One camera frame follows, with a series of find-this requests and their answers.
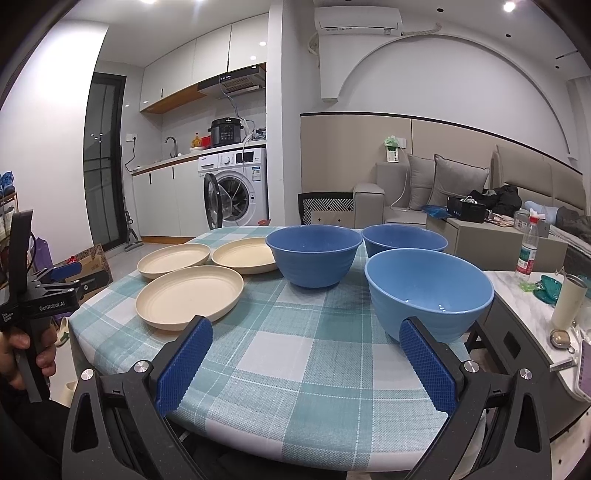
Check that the grey cushion right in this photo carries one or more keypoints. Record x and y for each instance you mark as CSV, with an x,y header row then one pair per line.
x,y
456,179

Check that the grey sofa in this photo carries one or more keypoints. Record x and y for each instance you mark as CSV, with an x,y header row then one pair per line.
x,y
402,189

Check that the white kitchen cabinets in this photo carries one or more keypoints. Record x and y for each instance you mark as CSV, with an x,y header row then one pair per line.
x,y
171,81
169,201

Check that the white lower kitchen cabinets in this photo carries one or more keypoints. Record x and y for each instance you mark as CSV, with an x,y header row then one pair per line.
x,y
169,201

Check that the plastic water bottle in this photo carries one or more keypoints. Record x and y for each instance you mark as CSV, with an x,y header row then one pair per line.
x,y
528,249

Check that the black pressure cooker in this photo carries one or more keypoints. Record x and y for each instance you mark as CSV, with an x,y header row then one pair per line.
x,y
225,131

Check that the cream plate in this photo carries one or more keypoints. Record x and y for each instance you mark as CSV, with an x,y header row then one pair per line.
x,y
249,256
173,258
171,301

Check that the white air conditioner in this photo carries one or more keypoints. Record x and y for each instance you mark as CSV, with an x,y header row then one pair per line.
x,y
365,20

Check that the kitchen faucet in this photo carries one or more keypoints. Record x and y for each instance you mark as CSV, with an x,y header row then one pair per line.
x,y
174,148

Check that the purple bag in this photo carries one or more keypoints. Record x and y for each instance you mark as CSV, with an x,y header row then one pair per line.
x,y
43,258

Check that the white tumbler cup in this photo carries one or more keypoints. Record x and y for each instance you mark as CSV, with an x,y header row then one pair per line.
x,y
570,300

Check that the white washing machine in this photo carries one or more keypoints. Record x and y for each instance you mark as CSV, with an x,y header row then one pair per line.
x,y
235,187

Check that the range hood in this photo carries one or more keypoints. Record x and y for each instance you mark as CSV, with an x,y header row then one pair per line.
x,y
234,83

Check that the black framed glass door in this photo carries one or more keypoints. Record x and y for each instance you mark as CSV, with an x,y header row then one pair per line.
x,y
102,154

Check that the wooden shoe rack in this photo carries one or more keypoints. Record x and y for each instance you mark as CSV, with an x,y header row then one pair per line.
x,y
8,208

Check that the green white wall air freshener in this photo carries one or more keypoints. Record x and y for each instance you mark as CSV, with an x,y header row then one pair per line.
x,y
392,145

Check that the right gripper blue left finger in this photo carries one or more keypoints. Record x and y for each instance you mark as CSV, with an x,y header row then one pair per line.
x,y
177,363

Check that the grey cushion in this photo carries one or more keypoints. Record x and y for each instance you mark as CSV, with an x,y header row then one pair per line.
x,y
456,179
422,176

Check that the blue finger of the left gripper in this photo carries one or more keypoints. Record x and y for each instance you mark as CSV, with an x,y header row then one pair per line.
x,y
63,272

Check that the dark blue bowl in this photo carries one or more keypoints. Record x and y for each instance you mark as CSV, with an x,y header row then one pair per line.
x,y
314,256

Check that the grey cushion left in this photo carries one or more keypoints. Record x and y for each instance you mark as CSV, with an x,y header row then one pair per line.
x,y
422,176

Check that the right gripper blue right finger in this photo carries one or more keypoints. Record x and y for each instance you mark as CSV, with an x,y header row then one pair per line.
x,y
435,364

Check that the white upper kitchen cabinets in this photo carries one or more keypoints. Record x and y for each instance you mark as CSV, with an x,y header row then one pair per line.
x,y
171,81

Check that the beige low cabinet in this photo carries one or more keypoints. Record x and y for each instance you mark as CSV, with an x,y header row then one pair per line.
x,y
495,248

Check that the teal checked tablecloth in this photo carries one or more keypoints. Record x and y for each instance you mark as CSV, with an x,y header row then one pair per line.
x,y
304,376

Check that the cardboard box on floor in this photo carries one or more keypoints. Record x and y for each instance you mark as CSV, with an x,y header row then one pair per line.
x,y
94,267

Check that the black device on cabinet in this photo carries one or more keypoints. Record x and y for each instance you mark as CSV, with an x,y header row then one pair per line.
x,y
466,209

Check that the light blue bowl front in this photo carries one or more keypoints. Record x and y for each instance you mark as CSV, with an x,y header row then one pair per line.
x,y
446,293

